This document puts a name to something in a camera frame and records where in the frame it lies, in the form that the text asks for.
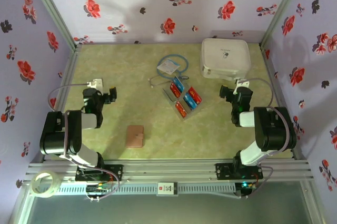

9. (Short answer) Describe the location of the red credit card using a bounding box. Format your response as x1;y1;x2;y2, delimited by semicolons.
187;86;203;105
174;101;188;118
169;83;182;98

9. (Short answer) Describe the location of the blue credit card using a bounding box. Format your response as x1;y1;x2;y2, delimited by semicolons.
173;75;185;90
182;92;197;109

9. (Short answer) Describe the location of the white badge card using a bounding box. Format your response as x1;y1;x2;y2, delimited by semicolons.
157;59;180;74

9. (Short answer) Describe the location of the white zip case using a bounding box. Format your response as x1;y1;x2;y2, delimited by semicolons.
199;38;252;80

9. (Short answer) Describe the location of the small circuit board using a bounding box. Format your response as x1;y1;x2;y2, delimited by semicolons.
85;183;113;194
240;181;257;191

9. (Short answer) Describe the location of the clear tape roll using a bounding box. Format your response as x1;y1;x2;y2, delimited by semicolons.
31;170;61;198

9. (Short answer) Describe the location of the small white label tag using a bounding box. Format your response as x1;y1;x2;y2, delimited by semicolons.
157;181;179;196

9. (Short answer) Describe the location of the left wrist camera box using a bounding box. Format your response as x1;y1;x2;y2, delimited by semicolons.
87;77;104;90

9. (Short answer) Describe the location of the aluminium side rail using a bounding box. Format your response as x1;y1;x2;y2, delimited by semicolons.
27;44;83;164
259;43;309;161

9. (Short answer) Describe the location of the thin grey cord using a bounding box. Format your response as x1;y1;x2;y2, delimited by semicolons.
147;75;172;88

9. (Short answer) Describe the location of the coiled blue cable packet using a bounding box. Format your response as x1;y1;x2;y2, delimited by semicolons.
157;54;190;79

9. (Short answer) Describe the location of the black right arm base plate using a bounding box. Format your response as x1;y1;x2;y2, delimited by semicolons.
215;162;263;180

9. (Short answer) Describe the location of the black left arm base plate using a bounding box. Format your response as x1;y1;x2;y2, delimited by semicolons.
75;164;124;182

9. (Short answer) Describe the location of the aluminium frame rail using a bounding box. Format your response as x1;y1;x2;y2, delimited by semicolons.
23;158;315;183

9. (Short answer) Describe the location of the white slotted cable duct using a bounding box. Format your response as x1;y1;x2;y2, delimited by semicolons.
56;183;236;196

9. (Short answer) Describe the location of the aluminium frame post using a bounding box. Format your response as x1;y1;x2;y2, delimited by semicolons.
23;0;83;51
259;0;309;48

